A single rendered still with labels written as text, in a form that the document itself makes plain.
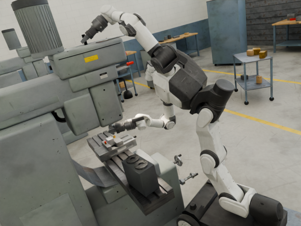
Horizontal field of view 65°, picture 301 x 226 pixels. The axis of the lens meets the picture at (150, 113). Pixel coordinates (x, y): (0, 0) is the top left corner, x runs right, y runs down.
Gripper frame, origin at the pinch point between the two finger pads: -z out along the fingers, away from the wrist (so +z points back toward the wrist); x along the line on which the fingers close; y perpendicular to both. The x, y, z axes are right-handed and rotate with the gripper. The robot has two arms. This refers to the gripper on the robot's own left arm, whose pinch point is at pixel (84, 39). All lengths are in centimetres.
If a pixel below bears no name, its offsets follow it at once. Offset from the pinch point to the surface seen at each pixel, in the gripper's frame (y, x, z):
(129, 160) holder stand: -71, -35, -35
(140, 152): -101, 16, -38
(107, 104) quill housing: -40.2, -9.8, -21.1
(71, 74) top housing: -8.0, -17.6, -20.5
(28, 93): 2, -23, -45
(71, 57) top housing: -1.2, -16.7, -12.7
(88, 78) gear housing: -17.8, -13.8, -15.5
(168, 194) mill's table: -100, -53, -31
